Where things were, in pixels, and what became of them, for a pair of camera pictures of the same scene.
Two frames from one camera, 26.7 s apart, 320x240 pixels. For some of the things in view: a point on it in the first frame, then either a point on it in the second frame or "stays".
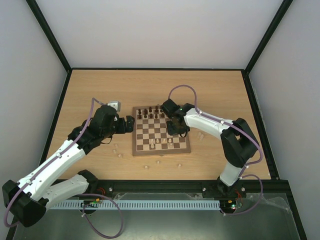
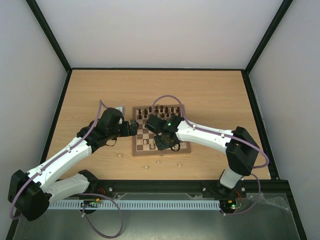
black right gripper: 173,127 -> 161,143
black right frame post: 284,9 stays
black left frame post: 50,35 stays
